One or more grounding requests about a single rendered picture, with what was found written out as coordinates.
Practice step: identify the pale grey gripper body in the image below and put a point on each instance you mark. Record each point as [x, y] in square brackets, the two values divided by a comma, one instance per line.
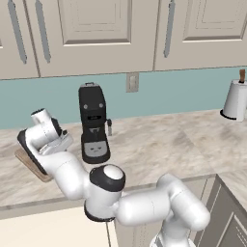
[57, 144]

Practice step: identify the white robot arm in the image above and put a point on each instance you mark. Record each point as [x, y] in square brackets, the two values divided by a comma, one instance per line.
[74, 180]

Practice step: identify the wooden cutting board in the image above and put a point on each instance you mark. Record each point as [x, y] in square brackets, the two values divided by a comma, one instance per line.
[30, 164]

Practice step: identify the cream drawer front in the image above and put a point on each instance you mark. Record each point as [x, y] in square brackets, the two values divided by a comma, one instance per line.
[45, 230]

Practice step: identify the black coffee machine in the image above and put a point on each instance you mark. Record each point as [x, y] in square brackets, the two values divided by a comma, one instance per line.
[93, 128]

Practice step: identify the white paper towel roll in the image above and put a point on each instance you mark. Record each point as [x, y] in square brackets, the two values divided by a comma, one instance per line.
[234, 101]

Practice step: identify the grey base cupboard door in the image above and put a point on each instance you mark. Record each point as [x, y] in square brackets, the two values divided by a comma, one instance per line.
[231, 225]

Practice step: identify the black paper towel holder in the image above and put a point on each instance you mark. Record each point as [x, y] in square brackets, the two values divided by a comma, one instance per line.
[241, 75]

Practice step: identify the beige wall socket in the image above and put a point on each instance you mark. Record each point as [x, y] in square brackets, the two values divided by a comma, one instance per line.
[132, 82]

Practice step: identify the wide beige wall cupboard door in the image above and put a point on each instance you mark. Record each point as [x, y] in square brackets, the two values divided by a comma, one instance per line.
[96, 35]

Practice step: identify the narrow beige wall cupboard door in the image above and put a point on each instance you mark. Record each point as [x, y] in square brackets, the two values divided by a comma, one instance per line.
[9, 38]

